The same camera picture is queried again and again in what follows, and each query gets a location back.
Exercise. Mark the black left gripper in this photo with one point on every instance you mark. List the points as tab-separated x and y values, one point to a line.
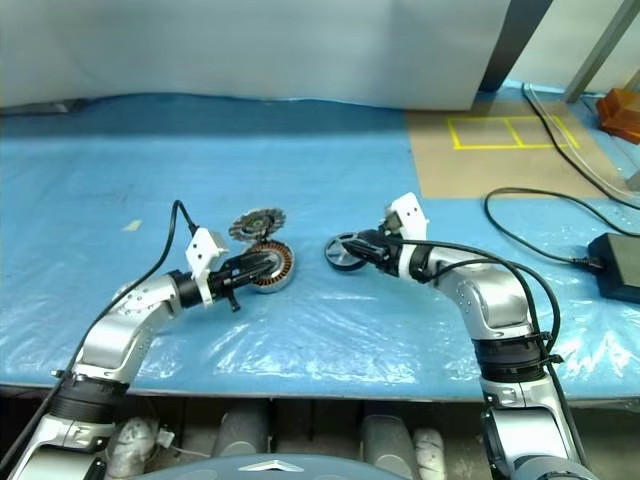
227	281

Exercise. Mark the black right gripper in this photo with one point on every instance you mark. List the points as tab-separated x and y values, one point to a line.
387	252

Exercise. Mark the motor housing with copper windings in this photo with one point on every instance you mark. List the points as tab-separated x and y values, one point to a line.
280	280

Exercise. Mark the black spoked rotor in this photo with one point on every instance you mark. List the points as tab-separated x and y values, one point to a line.
340	260

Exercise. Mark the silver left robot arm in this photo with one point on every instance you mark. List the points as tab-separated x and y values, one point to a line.
127	312

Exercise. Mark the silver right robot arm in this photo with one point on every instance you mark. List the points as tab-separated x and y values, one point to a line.
492	310

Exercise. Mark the grey toothed motor lid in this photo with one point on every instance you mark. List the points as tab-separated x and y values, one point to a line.
257	225

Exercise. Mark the blue plastic table sheet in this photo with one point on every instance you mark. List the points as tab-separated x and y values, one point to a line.
300	160

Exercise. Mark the brown cardboard mat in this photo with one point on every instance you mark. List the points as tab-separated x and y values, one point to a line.
445	170

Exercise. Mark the small yellow tape scrap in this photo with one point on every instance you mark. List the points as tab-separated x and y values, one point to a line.
133	226

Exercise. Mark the dark grey rounded shape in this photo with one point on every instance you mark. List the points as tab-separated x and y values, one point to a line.
242	430
387	442

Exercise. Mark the small white connector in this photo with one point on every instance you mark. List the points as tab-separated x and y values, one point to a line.
166	439

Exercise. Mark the blue-grey robot torso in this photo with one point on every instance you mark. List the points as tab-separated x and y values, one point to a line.
225	470

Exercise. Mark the mottled grey rounded shape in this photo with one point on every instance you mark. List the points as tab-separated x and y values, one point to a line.
132	447
429	450

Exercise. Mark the white backdrop board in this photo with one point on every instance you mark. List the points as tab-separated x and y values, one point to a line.
250	45

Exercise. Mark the clear plastic tube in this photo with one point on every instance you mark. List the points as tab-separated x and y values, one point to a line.
595	172

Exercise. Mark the black power adapter brick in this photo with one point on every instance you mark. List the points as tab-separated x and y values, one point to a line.
617	262

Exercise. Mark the orange translucent block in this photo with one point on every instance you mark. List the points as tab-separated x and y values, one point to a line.
620	112

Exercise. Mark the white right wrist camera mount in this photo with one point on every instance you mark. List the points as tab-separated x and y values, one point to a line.
410	212

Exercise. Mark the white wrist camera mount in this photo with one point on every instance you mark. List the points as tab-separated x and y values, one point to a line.
201	250
410	212

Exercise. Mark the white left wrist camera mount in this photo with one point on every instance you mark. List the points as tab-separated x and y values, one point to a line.
201	250

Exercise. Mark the aluminium frame post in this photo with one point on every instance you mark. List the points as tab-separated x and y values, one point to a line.
600	47

